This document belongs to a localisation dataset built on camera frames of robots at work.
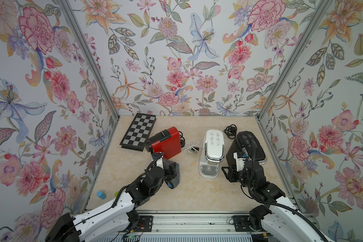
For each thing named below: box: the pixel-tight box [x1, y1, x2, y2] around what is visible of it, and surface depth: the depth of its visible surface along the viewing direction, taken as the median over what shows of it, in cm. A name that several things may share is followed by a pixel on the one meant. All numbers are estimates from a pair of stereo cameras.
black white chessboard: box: [119, 112, 157, 152], surface depth 109 cm
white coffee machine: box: [198, 129, 225, 180], surface depth 80 cm
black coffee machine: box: [225, 130, 268, 167], surface depth 79 cm
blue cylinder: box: [96, 190, 107, 200], surface depth 80 cm
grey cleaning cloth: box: [162, 157, 180, 190], surface depth 74 cm
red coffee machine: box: [144, 126, 182, 160], surface depth 87 cm
